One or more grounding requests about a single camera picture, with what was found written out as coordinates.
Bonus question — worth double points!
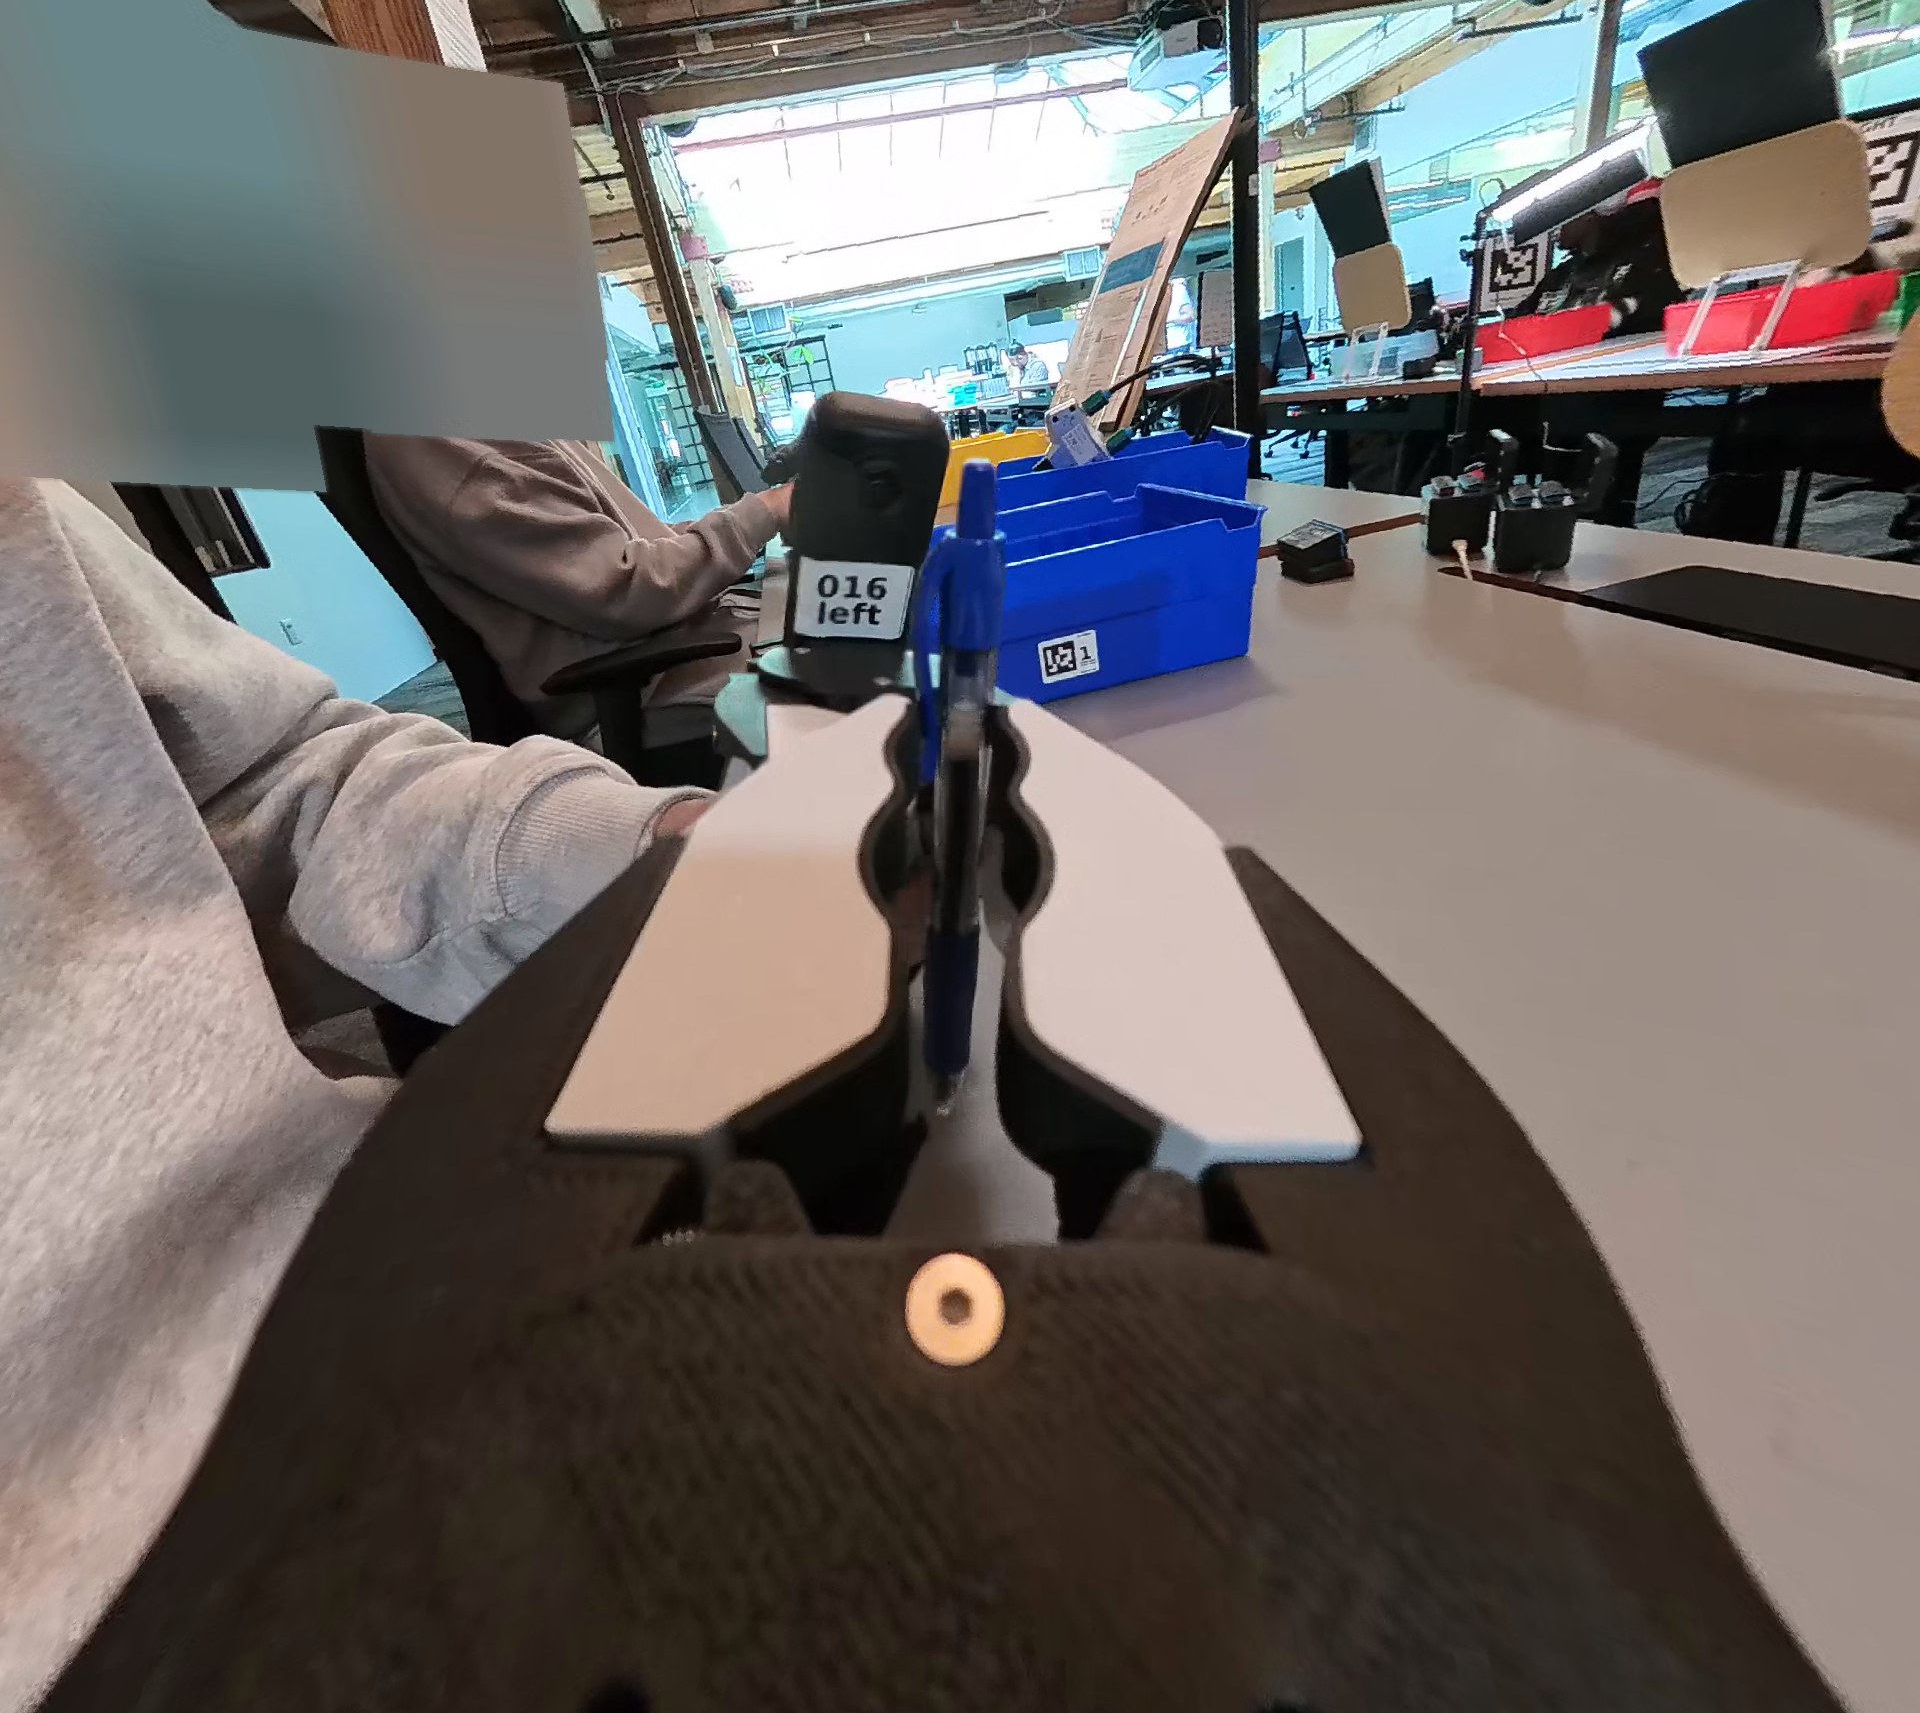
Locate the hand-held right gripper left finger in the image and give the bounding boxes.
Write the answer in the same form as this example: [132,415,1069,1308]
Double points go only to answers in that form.
[539,692,920,1159]

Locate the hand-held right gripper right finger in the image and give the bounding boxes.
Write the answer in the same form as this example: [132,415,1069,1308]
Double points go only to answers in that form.
[991,700,1369,1183]

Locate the blue ballpoint pen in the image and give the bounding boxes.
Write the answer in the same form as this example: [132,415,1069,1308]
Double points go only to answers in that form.
[914,458,1007,1119]

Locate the blue labelled plastic bin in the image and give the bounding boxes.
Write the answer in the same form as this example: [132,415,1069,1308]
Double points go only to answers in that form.
[927,483,1269,706]

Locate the person's left forearm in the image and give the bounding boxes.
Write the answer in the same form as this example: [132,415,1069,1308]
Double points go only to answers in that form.
[0,475,717,1030]

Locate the grey desk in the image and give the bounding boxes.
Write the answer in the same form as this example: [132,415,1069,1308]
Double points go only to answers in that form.
[896,475,1920,1713]

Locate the black desk mat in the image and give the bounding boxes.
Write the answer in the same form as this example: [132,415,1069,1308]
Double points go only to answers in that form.
[1578,565,1920,683]

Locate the yellow plastic bin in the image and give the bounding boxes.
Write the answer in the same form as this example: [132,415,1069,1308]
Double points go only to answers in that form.
[931,423,1053,512]

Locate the black office chair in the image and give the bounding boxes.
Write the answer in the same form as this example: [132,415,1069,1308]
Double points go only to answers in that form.
[310,426,750,786]

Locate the ceiling projector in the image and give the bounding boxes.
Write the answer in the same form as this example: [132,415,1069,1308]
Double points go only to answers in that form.
[1124,15,1227,97]

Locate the small marker sign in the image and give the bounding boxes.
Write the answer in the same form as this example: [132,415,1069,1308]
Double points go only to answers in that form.
[1475,231,1557,315]
[1856,110,1920,225]

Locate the red plastic bin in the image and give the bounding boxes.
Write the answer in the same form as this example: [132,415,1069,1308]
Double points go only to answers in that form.
[1657,266,1905,355]
[1475,301,1617,366]

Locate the person's grey sweatshirt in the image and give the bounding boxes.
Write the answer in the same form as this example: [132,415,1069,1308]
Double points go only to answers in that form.
[0,935,398,1708]

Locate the wooden workbench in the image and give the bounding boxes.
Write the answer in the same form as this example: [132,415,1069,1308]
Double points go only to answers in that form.
[1259,325,1920,501]

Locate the white monitor light bar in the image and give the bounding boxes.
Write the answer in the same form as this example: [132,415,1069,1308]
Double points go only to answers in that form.
[1486,131,1654,238]

